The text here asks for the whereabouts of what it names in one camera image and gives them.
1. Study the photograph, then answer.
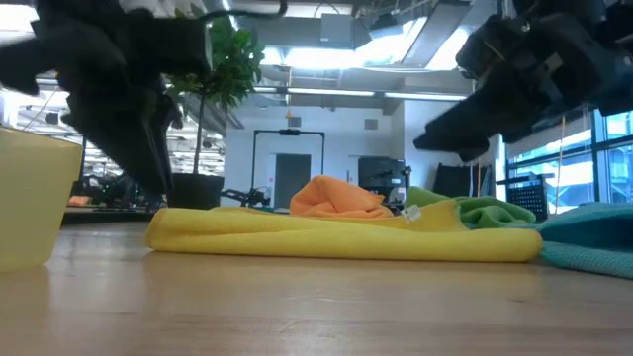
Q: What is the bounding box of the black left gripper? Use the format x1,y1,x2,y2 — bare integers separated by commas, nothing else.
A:
0,0,214,197

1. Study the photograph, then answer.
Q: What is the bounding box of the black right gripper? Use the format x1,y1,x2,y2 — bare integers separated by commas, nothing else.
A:
412,0,594,163

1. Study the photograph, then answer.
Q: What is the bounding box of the green microfiber towel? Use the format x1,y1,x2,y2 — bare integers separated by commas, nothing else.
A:
404,186,538,230

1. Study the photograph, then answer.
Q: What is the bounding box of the orange microfiber towel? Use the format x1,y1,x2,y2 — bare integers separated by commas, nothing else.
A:
289,174,395,220

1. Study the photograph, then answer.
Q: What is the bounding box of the yellow microfiber towel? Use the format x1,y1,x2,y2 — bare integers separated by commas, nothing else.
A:
144,200,544,264

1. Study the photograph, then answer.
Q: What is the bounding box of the teal microfiber towel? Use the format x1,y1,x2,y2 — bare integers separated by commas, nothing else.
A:
536,201,633,281

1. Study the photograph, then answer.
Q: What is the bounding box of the black folded panel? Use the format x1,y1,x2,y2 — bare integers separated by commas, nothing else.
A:
433,162,494,199

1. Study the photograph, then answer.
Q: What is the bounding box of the background robot station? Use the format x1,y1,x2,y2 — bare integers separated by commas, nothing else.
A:
68,172,169,212

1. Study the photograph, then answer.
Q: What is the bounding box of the black perforated panel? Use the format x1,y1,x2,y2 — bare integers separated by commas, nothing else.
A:
496,172,556,223

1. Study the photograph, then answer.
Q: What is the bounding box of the black equipment cabinet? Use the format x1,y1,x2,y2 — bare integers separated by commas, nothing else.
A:
357,156,412,204

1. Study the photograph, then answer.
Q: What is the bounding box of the green potted plant black pot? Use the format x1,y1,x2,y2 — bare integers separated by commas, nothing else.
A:
165,4,267,211

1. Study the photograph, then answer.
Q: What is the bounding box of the yellow translucent plastic bin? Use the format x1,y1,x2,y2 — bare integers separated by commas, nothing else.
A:
0,125,84,274

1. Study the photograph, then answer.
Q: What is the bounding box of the grey door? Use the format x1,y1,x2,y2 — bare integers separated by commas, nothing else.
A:
274,153,313,210

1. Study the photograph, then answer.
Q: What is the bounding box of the long ceiling light strip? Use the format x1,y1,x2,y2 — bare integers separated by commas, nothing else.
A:
251,86,479,104

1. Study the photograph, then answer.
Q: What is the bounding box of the grey ceiling box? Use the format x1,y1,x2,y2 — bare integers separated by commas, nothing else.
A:
319,13,353,44

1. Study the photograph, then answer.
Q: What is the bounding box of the black aluminium table frame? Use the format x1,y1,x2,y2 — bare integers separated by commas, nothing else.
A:
61,208,155,224

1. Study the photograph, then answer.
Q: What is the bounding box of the silver air duct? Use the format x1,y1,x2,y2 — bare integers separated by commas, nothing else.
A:
353,0,496,76

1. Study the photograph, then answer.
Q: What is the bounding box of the black gantry frame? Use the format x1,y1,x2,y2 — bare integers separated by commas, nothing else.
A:
250,129,326,212

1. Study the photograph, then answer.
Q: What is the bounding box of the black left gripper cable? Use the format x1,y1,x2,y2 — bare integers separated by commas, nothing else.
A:
197,0,291,24

